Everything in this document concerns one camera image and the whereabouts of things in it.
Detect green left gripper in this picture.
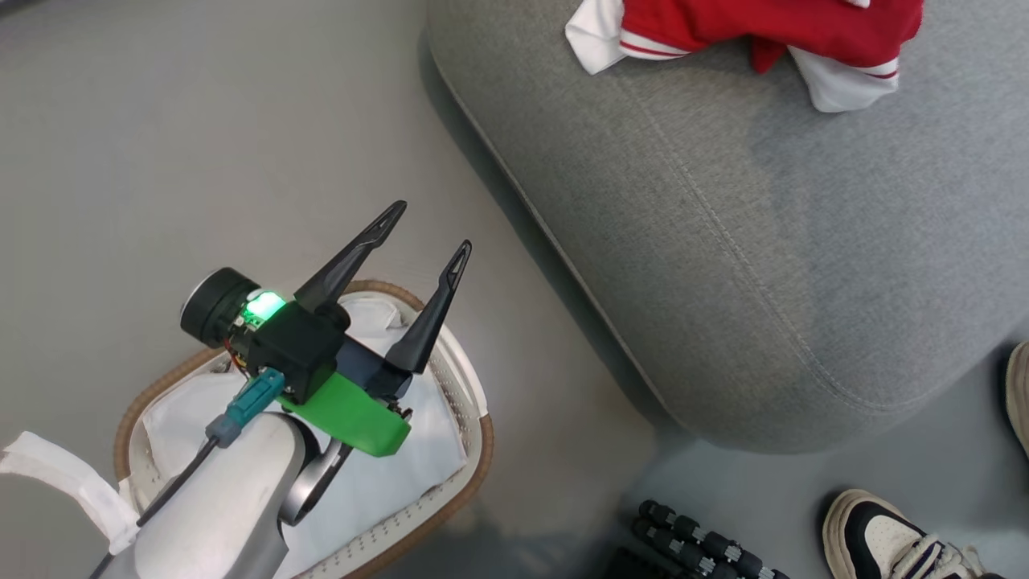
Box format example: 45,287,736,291
280,200,474,459

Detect red and white garment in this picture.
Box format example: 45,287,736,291
564,0,926,114

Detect grey fabric sofa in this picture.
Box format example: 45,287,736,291
425,0,1029,456

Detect white basket with brown rim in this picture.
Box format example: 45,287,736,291
113,279,496,579

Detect black round motor housing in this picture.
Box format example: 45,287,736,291
180,267,262,349

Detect white and black sneaker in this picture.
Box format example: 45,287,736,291
821,488,1007,579

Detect beige shoe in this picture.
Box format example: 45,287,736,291
1004,341,1029,461

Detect black cable with teal connector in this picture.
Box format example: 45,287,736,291
87,368,287,579

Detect white fabric strap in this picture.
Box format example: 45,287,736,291
0,431,141,557

